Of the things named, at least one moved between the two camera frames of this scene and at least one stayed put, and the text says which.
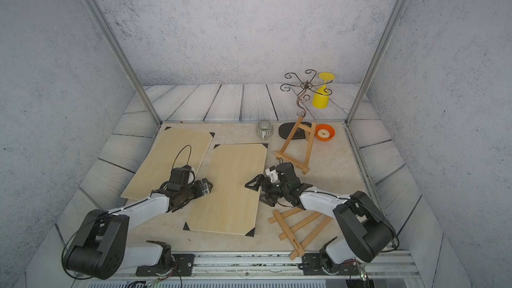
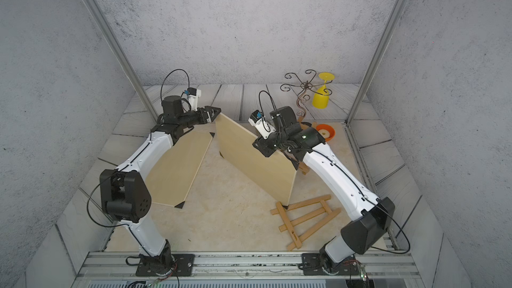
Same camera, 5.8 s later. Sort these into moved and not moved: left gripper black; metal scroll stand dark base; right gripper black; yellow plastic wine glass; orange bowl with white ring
Moved: right gripper black; left gripper black
Not moved: metal scroll stand dark base; yellow plastic wine glass; orange bowl with white ring
